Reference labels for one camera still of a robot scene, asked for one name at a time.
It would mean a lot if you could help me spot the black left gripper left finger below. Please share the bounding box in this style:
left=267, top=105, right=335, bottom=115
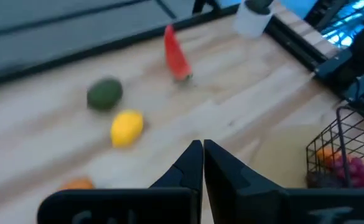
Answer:
left=37, top=139, right=204, bottom=224

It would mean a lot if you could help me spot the dark green avocado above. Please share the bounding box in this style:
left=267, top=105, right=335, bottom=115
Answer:
left=86, top=77, right=123, bottom=111

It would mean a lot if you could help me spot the green plant in white pot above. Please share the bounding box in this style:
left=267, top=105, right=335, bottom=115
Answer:
left=233, top=0, right=276, bottom=39

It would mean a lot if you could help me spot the purple grape bunch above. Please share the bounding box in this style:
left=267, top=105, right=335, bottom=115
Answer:
left=327, top=157, right=364, bottom=189

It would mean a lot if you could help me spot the black looped cable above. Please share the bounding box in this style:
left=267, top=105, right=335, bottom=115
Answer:
left=192, top=0, right=220, bottom=13

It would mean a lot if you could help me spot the black wire basket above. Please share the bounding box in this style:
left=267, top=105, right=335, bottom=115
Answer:
left=306, top=105, right=364, bottom=189

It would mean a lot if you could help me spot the orange fruit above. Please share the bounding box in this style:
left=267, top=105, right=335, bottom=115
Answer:
left=58, top=177, right=95, bottom=191

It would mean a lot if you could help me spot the red watermelon slice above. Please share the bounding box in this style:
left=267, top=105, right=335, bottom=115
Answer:
left=164, top=24, right=194, bottom=82

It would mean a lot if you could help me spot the yellow lemon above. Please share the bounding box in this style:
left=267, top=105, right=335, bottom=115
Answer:
left=110, top=109, right=144, bottom=149

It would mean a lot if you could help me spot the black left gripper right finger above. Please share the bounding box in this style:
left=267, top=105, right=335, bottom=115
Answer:
left=203, top=139, right=364, bottom=224

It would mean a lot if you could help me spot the orange carrot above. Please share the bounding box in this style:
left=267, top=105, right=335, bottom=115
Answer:
left=315, top=146, right=341, bottom=166

